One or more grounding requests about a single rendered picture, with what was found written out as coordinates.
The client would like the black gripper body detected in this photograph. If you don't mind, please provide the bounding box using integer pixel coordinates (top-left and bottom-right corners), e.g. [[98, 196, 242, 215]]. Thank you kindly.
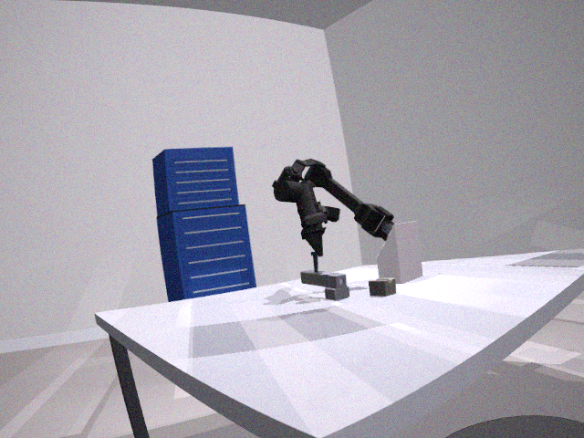
[[297, 199, 328, 240]]

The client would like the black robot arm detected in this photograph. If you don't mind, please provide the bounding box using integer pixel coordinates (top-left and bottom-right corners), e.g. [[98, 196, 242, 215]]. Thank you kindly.
[[272, 159, 395, 241]]

